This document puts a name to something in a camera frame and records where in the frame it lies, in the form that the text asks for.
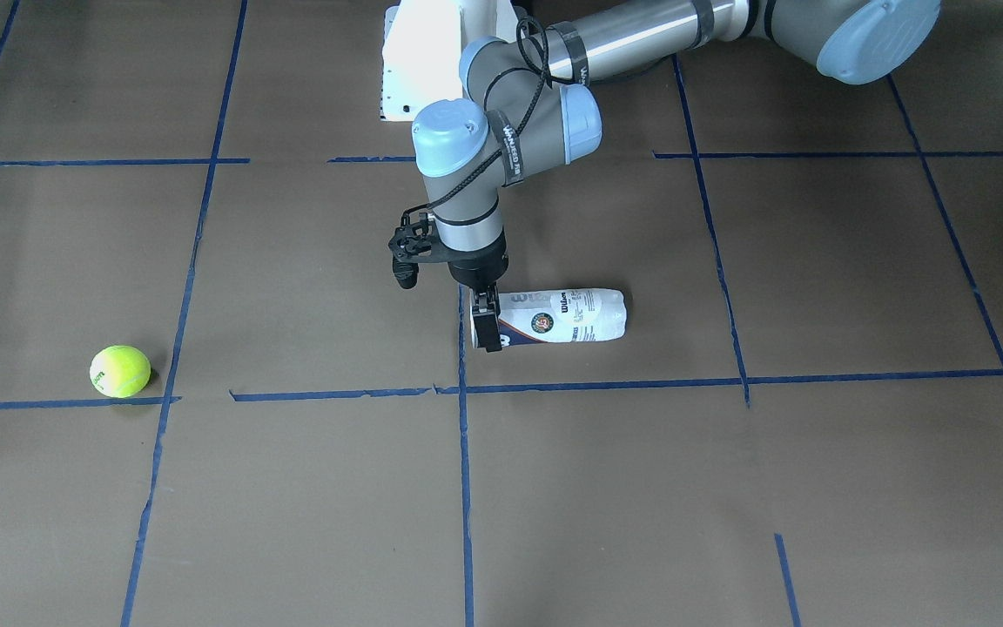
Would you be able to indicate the yellow tennis ball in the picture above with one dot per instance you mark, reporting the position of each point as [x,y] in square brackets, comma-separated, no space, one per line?
[120,371]

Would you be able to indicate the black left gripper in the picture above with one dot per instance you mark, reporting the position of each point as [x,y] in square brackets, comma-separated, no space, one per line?
[477,269]

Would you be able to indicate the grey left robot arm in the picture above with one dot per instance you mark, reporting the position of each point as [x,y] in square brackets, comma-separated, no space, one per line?
[526,107]

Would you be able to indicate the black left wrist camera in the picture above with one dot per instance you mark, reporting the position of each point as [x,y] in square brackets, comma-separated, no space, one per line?
[415,242]

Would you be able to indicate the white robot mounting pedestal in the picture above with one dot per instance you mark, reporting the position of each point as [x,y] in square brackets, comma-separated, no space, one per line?
[421,53]

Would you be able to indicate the white tennis ball can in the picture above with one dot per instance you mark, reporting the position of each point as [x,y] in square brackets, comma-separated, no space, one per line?
[561,316]

